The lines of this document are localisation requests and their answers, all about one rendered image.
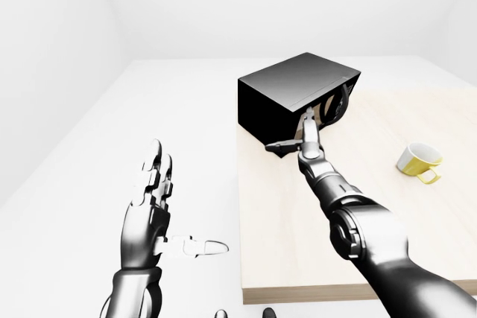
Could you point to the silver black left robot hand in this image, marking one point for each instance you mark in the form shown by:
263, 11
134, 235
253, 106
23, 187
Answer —
138, 228

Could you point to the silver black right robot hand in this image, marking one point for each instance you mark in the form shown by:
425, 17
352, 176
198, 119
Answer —
310, 139

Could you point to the black microwave door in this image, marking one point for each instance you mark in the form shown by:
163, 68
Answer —
352, 80

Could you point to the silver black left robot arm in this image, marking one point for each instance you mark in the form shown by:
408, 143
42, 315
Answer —
126, 288

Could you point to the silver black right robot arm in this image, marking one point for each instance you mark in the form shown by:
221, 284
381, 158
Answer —
372, 232

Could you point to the black microwave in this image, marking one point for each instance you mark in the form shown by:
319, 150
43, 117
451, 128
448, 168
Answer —
268, 109

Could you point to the yellow and white mug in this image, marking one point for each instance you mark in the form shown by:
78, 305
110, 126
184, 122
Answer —
413, 163

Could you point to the small dark rounded shape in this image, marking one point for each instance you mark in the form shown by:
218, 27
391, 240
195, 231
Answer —
269, 313
220, 314

